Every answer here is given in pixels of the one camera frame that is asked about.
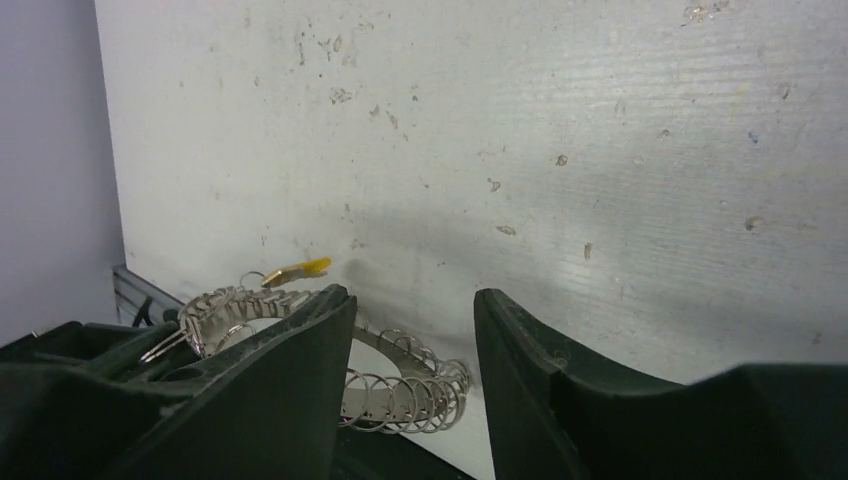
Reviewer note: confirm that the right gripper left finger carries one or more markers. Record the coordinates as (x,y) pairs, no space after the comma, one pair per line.
(264,408)

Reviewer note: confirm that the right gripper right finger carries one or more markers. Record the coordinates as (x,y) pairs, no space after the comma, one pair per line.
(557,409)

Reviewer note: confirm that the aluminium frame rail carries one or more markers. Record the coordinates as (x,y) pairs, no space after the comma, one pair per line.
(139,303)

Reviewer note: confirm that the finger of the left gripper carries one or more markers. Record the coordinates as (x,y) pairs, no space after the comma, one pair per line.
(136,358)

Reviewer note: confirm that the metal disc with key rings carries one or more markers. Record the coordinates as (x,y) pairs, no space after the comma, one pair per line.
(425,396)

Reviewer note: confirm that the key with yellow tag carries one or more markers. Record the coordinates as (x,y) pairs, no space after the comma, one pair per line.
(313,268)

